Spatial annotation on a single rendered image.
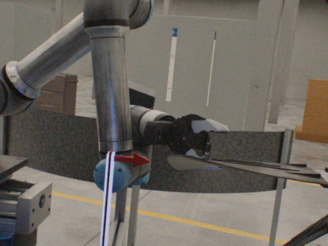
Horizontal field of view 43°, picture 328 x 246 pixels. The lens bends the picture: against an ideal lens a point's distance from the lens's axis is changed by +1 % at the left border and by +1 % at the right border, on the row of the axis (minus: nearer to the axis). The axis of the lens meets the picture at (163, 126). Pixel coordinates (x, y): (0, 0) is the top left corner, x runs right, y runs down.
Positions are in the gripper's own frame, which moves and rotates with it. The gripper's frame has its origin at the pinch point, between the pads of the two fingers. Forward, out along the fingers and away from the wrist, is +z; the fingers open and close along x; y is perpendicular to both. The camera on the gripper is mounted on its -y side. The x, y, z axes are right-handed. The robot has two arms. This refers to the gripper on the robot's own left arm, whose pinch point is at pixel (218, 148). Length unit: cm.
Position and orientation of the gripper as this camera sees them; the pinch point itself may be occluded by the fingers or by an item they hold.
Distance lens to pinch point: 79.2
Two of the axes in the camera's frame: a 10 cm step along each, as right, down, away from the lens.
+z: 6.0, 1.9, -7.7
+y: 7.8, 0.8, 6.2
